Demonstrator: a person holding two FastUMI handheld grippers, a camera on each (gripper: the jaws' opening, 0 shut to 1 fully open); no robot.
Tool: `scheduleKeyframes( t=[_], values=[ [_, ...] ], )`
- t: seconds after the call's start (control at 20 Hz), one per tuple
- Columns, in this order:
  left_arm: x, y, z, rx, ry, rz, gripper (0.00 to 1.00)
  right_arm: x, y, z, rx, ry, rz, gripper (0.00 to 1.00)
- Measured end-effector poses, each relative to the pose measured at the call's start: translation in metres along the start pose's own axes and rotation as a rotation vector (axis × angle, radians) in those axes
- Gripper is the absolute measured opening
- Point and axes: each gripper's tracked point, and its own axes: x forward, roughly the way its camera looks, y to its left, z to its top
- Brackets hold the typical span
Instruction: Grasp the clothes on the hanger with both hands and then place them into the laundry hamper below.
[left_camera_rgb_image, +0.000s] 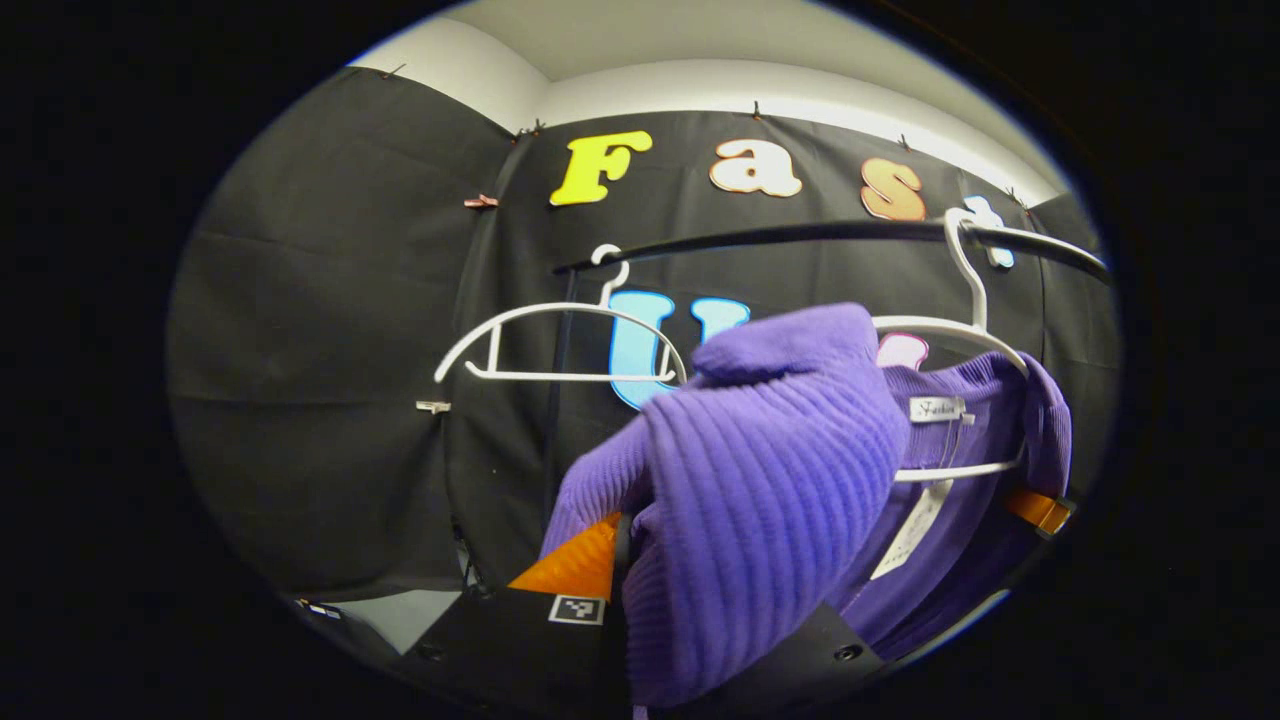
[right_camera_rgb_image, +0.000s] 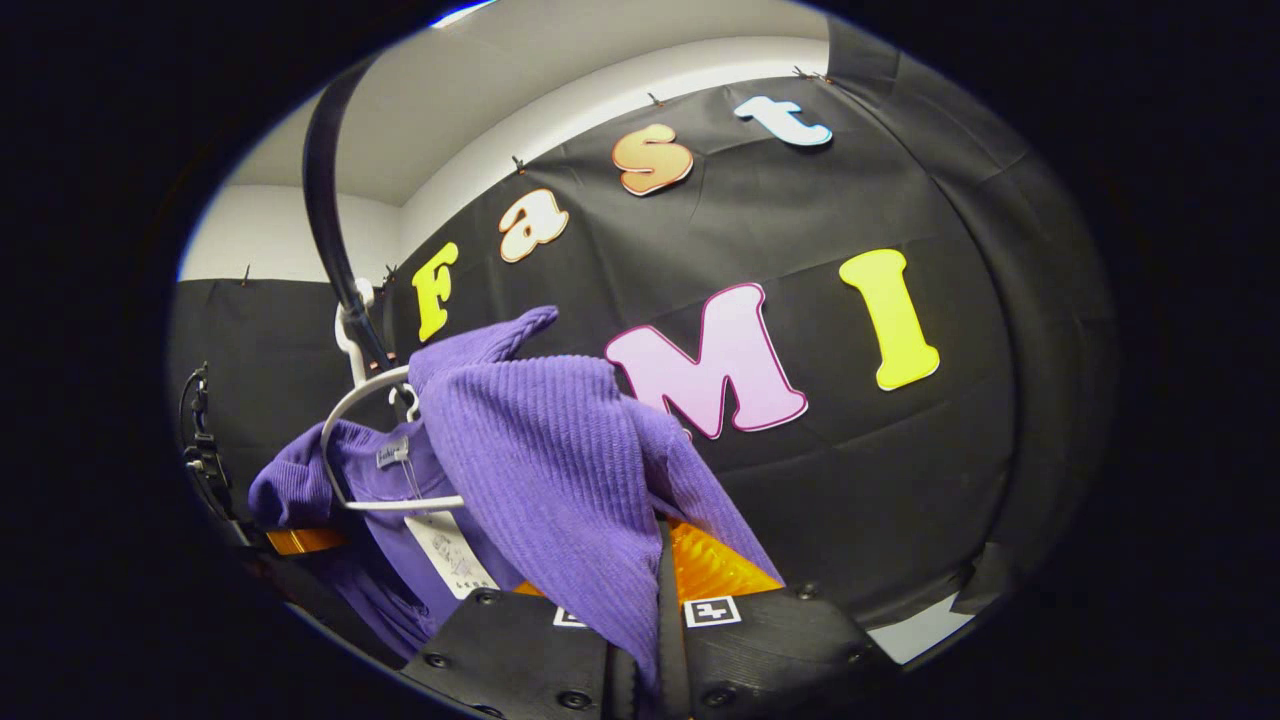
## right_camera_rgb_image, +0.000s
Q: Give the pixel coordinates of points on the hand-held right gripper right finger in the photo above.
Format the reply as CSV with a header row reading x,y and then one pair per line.
x,y
670,620

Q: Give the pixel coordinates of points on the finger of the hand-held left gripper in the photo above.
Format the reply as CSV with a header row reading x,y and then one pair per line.
x,y
305,541

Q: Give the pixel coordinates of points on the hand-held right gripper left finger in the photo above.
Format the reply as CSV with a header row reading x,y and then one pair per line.
x,y
520,660

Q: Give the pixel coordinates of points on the black clothes rack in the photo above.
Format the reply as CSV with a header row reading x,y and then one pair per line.
x,y
320,200

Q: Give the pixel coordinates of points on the black equipment stand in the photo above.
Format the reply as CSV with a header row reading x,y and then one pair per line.
x,y
210,465

